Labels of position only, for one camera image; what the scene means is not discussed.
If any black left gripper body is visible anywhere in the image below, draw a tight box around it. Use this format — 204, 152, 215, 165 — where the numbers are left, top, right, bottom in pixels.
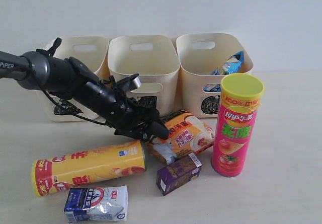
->
83, 82, 160, 139

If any orange snack bag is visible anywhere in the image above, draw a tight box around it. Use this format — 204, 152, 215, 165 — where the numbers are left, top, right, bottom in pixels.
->
146, 109, 215, 165

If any pink Lay's chips can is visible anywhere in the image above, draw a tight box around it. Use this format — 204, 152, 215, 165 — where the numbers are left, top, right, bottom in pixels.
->
211, 73, 265, 177

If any yellow Lay's chips can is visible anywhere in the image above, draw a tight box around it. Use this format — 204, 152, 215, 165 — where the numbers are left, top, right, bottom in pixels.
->
31, 140, 146, 197

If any blue snack bag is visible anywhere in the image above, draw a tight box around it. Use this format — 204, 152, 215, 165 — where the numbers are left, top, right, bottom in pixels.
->
203, 51, 244, 92

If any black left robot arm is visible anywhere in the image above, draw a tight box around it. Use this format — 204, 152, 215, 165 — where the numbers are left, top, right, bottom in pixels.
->
1, 50, 169, 140

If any purple drink carton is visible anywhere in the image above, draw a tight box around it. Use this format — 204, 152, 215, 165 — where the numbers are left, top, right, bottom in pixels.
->
156, 153, 203, 196

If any cream bin square mark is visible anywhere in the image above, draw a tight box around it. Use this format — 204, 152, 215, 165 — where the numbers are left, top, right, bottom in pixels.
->
108, 35, 180, 116

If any cream bin triangle mark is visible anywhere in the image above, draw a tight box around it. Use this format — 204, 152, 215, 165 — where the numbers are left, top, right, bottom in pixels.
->
37, 36, 110, 122

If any blue white milk carton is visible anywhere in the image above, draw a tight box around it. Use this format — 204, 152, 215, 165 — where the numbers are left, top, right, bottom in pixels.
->
64, 185, 128, 222

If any cream bin circle mark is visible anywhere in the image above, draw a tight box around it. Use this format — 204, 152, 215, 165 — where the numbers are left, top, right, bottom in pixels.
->
176, 33, 254, 118

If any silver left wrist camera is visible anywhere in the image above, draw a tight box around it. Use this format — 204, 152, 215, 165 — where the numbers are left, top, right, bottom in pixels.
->
116, 73, 141, 93

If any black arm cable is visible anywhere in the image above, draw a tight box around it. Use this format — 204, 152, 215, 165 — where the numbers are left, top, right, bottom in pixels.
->
25, 37, 119, 126

